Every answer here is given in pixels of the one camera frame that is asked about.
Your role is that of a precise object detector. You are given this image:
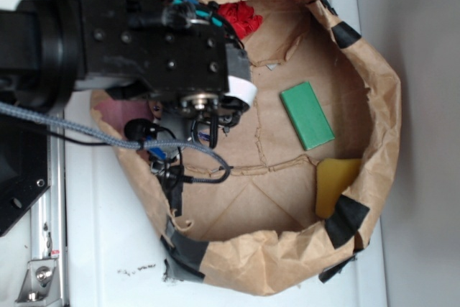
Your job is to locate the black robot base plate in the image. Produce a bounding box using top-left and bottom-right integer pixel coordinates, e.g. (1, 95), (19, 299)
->
(1, 117), (49, 236)

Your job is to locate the grey braided cable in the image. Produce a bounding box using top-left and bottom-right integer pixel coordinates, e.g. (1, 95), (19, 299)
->
(0, 101), (231, 185)

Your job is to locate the aluminium extrusion rail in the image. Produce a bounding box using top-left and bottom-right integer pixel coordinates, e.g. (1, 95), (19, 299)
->
(29, 137), (70, 306)

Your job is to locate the red crumpled paper ball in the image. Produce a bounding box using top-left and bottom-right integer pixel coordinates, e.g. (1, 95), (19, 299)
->
(218, 1), (263, 40)

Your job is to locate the white and grey wrist camera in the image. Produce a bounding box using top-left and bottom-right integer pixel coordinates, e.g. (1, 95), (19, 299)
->
(225, 44), (257, 107)

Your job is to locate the yellow sponge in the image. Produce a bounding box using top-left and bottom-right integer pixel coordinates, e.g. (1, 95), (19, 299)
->
(316, 158), (362, 219)

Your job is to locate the silver corner bracket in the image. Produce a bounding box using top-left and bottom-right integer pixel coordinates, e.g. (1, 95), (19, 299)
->
(14, 259), (60, 306)

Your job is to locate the brown paper bag bin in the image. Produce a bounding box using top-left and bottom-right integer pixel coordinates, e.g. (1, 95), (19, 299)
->
(115, 0), (401, 295)

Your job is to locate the green rectangular block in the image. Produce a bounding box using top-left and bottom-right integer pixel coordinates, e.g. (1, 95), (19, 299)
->
(280, 82), (335, 150)

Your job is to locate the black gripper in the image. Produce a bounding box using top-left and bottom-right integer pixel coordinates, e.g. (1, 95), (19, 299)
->
(37, 0), (231, 101)

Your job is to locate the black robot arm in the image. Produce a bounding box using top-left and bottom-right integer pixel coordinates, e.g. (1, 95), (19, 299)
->
(1, 0), (229, 112)

